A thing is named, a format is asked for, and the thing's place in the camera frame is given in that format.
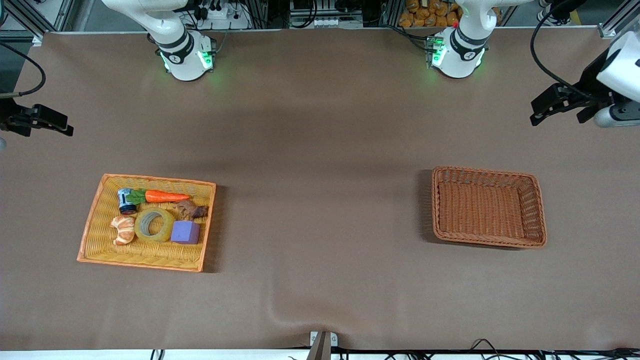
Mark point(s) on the yellow orange-rimmed wicker basket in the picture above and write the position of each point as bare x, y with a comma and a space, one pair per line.
100, 240

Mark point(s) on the pile of orange toy breads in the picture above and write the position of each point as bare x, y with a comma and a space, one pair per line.
430, 12

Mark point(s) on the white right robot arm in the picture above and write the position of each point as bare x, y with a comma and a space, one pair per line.
182, 55

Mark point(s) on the brown table cover cloth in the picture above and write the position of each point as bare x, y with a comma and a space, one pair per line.
320, 150

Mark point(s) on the white power strip with plugs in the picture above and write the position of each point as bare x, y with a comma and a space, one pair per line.
225, 17

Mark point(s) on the aluminium frame post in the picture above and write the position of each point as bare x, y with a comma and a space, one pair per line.
37, 22
605, 22

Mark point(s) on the metal table clamp bracket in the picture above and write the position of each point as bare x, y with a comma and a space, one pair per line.
322, 345

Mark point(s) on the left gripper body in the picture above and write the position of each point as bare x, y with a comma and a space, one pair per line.
593, 77

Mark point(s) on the small printed can black lid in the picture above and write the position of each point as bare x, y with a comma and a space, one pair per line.
125, 200

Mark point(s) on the purple foam cube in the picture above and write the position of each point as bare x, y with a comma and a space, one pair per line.
185, 232

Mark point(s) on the brown toy lion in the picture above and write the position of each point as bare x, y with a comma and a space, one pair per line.
192, 210

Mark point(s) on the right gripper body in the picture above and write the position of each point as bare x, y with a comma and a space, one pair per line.
8, 118

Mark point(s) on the brown wicker basket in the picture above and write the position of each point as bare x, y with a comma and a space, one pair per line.
475, 210

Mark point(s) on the small white power strip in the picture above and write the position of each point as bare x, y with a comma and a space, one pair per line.
326, 23

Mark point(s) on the orange toy carrot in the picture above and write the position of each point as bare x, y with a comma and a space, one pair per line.
162, 196

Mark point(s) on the toy croissant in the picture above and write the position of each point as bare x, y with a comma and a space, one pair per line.
124, 231

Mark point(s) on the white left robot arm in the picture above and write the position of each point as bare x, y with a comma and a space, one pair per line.
457, 57

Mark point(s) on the yellow tape roll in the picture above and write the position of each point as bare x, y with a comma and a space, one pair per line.
167, 229

